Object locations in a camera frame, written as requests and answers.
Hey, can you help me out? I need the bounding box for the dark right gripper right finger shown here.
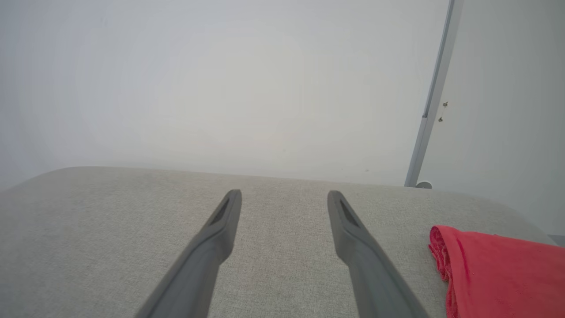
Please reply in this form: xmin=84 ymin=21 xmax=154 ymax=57
xmin=327 ymin=190 xmax=431 ymax=318

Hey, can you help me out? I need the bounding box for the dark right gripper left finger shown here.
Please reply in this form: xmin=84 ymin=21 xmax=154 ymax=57
xmin=135 ymin=189 xmax=243 ymax=318

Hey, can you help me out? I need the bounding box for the red and white jersey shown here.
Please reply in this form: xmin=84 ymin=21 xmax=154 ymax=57
xmin=428 ymin=225 xmax=565 ymax=318

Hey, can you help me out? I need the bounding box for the grey metal pole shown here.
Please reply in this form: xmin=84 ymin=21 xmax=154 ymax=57
xmin=404 ymin=0 xmax=465 ymax=188

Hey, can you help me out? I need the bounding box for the grey fabric sofa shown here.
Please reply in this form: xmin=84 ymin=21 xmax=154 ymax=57
xmin=0 ymin=166 xmax=557 ymax=318

